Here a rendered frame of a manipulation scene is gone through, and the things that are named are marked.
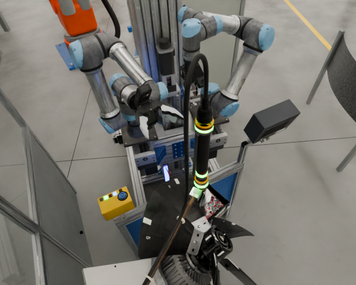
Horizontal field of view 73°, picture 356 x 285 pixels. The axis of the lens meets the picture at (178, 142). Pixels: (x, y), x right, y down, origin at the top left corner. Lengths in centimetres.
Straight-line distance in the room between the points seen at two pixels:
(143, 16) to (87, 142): 206
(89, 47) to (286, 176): 223
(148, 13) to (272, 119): 86
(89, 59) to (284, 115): 106
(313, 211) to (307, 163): 56
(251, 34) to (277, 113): 45
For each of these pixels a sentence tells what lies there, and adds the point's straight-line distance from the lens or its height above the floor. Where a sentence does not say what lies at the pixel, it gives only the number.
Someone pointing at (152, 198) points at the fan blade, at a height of 144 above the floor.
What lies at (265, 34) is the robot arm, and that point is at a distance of 139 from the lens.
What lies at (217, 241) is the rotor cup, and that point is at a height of 127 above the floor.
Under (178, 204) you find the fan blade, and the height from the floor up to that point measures 119.
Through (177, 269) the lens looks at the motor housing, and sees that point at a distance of 105.
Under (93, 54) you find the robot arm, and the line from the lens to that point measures 126.
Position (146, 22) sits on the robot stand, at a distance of 140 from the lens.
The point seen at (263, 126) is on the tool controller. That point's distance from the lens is 140.
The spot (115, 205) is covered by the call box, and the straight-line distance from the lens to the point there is 132.
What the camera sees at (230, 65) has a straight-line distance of 320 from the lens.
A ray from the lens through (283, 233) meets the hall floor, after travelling 248.
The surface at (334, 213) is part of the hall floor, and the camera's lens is 275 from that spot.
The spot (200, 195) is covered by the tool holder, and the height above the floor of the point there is 154.
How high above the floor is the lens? 221
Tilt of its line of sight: 50 degrees down
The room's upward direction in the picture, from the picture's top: 4 degrees counter-clockwise
